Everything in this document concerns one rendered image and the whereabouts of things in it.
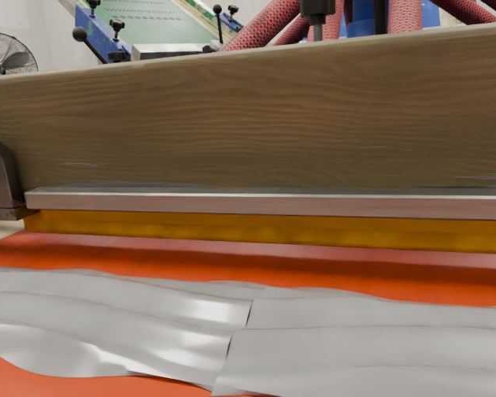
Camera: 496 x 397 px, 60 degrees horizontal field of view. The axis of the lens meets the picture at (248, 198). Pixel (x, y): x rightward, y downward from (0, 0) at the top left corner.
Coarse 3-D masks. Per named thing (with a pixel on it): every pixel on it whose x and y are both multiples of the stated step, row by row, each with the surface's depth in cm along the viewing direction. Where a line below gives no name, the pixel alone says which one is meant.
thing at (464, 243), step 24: (216, 240) 24; (240, 240) 24; (264, 240) 23; (288, 240) 23; (312, 240) 22; (336, 240) 22; (360, 240) 21; (384, 240) 21; (408, 240) 21; (432, 240) 20; (456, 240) 20; (480, 240) 20
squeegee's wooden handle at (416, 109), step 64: (128, 64) 22; (192, 64) 21; (256, 64) 20; (320, 64) 19; (384, 64) 18; (448, 64) 17; (0, 128) 25; (64, 128) 24; (128, 128) 23; (192, 128) 21; (256, 128) 20; (320, 128) 19; (384, 128) 19; (448, 128) 18
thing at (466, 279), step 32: (320, 256) 22; (352, 256) 22; (384, 256) 22; (416, 256) 21; (448, 256) 21; (480, 256) 21; (352, 288) 19; (384, 288) 19; (416, 288) 18; (448, 288) 18; (480, 288) 18
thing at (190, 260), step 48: (0, 240) 29; (48, 240) 28; (96, 240) 28; (144, 240) 27; (192, 240) 26; (0, 384) 14; (48, 384) 14; (96, 384) 14; (144, 384) 14; (192, 384) 14
